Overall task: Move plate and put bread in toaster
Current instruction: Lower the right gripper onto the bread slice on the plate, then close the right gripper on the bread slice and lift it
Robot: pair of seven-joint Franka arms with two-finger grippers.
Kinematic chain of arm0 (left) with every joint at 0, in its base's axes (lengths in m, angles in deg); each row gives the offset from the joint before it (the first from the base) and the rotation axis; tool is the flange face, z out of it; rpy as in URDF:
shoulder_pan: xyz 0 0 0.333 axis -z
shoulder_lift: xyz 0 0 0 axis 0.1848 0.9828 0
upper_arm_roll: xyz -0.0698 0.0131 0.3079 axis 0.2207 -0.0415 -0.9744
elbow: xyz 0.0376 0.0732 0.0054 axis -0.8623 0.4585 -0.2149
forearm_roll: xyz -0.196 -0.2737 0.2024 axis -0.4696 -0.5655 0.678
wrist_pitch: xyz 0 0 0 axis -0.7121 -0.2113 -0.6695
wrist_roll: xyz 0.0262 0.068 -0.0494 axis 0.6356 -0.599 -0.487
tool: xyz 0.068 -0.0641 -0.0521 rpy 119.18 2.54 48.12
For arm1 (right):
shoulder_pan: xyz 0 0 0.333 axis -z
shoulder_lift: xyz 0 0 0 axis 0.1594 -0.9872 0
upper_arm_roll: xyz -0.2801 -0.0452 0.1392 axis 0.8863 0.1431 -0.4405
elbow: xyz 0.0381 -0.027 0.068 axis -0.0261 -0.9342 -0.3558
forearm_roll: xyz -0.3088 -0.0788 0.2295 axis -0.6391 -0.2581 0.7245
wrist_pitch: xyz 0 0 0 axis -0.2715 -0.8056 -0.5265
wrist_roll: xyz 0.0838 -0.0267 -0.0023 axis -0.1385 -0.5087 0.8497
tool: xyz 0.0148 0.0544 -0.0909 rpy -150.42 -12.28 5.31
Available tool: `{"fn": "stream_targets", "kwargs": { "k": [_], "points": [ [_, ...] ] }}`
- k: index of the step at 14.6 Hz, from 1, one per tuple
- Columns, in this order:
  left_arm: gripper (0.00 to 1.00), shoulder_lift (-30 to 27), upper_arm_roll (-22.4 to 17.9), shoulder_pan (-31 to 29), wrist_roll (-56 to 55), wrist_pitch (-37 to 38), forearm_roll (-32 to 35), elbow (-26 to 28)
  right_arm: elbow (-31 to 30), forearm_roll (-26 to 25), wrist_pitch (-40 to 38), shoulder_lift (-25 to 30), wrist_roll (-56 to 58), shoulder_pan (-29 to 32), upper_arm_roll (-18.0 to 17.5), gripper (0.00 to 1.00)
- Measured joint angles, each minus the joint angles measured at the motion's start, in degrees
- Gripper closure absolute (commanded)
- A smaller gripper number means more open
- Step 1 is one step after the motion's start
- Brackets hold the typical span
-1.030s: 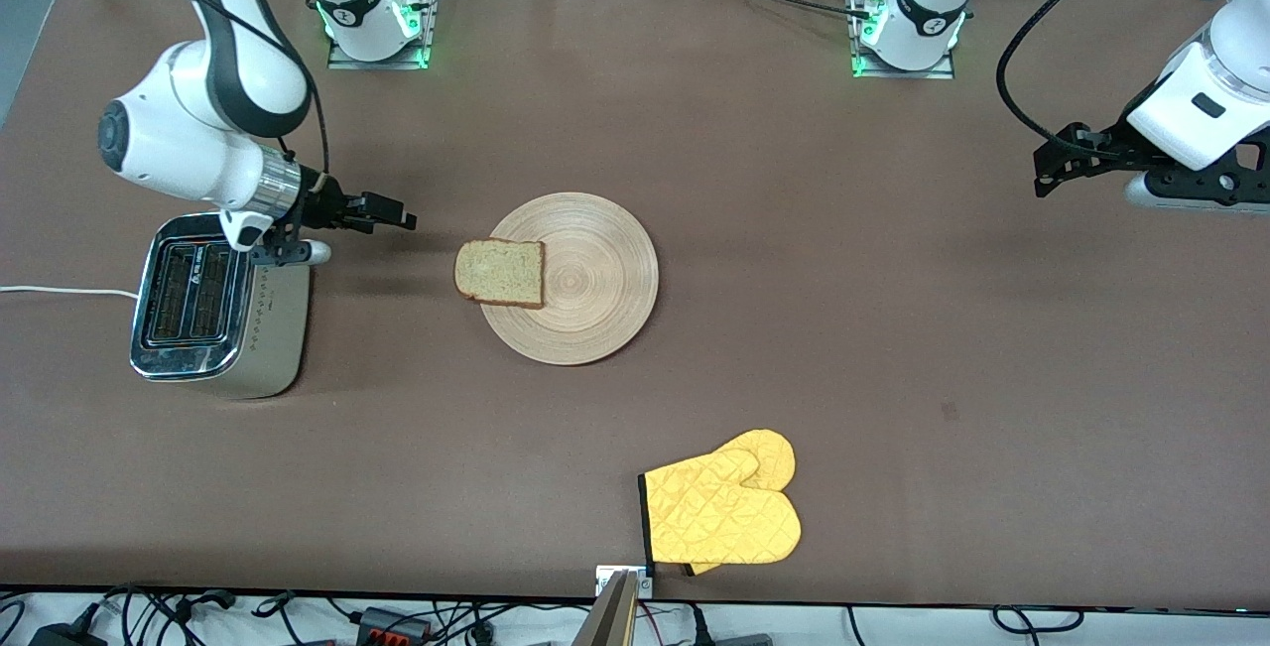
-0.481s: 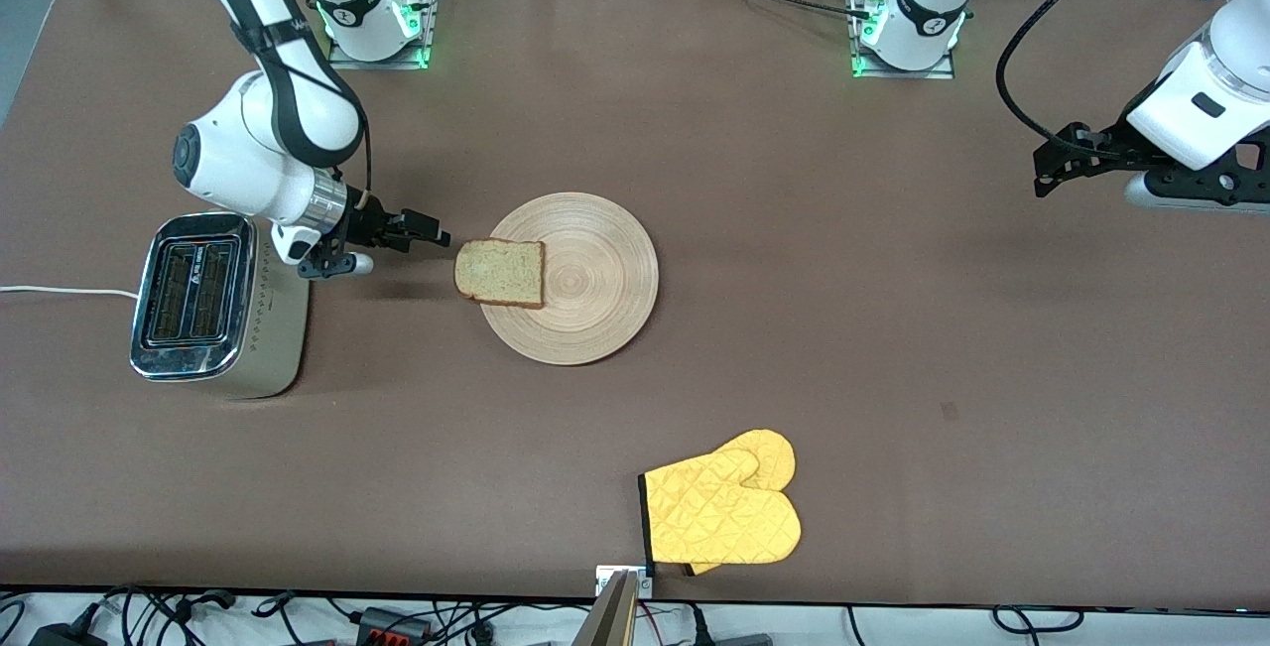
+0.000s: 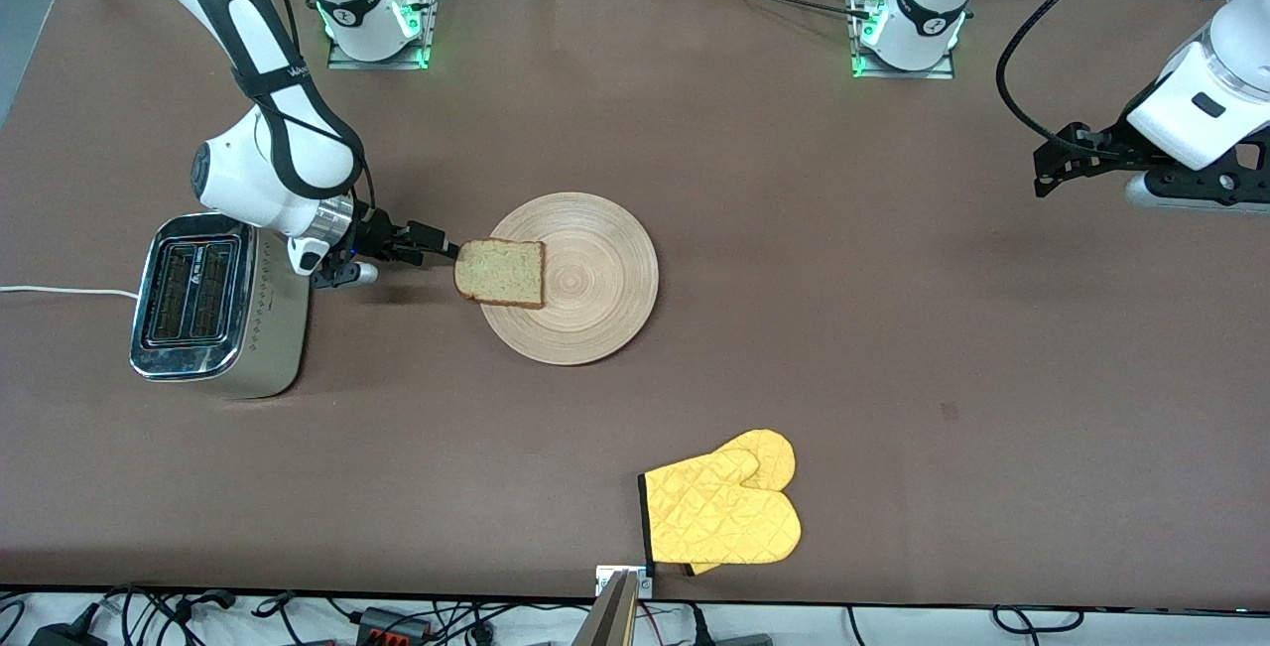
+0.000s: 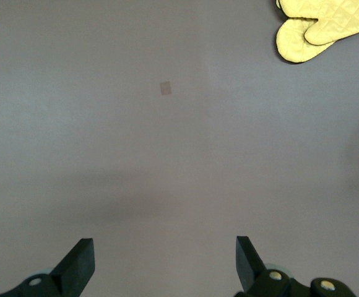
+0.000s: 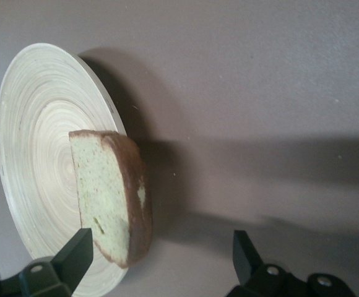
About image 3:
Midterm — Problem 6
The black power plug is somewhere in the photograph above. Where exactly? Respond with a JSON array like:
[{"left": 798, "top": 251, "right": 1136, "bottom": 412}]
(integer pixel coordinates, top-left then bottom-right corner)
[{"left": 693, "top": 606, "right": 775, "bottom": 646}]

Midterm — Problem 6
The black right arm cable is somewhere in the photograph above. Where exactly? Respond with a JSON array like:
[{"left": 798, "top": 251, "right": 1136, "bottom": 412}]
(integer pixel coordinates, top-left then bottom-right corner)
[{"left": 233, "top": 0, "right": 376, "bottom": 230}]

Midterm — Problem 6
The black orange connector block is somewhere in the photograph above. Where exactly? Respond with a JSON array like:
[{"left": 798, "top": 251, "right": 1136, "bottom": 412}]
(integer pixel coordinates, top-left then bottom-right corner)
[{"left": 357, "top": 606, "right": 433, "bottom": 643}]

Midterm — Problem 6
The white toaster power cord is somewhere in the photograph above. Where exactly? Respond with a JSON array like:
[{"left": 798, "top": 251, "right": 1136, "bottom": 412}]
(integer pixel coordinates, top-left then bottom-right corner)
[{"left": 0, "top": 285, "right": 140, "bottom": 300}]

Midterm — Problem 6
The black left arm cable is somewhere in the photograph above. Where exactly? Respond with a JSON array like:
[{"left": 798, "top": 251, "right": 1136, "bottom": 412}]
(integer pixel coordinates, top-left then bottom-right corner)
[{"left": 995, "top": 0, "right": 1152, "bottom": 163}]

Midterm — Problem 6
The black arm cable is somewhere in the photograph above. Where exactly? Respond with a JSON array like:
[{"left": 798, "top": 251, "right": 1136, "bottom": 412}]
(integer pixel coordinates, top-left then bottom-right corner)
[
  {"left": 233, "top": 0, "right": 376, "bottom": 230},
  {"left": 995, "top": 0, "right": 1152, "bottom": 163}
]

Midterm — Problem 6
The slice of brown-crust bread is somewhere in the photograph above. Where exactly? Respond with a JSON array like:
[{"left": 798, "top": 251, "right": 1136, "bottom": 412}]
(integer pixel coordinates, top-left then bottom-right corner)
[{"left": 454, "top": 238, "right": 546, "bottom": 311}]

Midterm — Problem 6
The aluminium camera mount profile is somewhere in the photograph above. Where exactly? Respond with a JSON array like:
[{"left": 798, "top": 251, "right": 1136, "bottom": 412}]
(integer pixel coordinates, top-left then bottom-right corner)
[{"left": 571, "top": 570, "right": 641, "bottom": 646}]

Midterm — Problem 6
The black looped floor cable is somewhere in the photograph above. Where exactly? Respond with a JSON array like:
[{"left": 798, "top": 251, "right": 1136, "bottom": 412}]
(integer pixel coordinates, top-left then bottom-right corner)
[{"left": 992, "top": 606, "right": 1082, "bottom": 635}]

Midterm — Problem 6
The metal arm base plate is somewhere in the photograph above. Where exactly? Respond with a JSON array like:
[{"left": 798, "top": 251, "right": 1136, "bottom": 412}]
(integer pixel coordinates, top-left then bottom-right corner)
[
  {"left": 850, "top": 0, "right": 958, "bottom": 81},
  {"left": 327, "top": 0, "right": 440, "bottom": 71}
]

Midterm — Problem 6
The black power adapter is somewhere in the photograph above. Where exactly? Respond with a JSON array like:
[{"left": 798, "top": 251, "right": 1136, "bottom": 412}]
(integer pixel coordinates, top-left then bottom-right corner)
[{"left": 28, "top": 623, "right": 100, "bottom": 646}]

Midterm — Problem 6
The round wooden plate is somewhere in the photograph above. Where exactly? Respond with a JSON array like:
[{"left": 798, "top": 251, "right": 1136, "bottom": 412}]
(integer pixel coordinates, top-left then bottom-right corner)
[{"left": 479, "top": 192, "right": 660, "bottom": 367}]

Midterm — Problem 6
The silver two-slot toaster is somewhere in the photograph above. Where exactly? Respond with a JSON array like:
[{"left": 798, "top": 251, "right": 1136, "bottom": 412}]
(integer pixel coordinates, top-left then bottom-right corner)
[{"left": 129, "top": 211, "right": 312, "bottom": 401}]

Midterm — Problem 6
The black cable clip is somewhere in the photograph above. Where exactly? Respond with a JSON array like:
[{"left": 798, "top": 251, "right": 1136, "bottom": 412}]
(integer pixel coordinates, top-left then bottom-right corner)
[{"left": 174, "top": 589, "right": 239, "bottom": 619}]

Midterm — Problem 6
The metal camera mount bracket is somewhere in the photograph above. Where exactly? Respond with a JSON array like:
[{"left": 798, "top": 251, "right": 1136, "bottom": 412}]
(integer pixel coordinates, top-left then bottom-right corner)
[{"left": 595, "top": 565, "right": 656, "bottom": 599}]

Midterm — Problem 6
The yellow quilted oven mitt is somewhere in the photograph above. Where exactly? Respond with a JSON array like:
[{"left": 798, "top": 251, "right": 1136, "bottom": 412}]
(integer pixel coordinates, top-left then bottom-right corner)
[
  {"left": 639, "top": 448, "right": 802, "bottom": 568},
  {"left": 685, "top": 429, "right": 797, "bottom": 578}
]

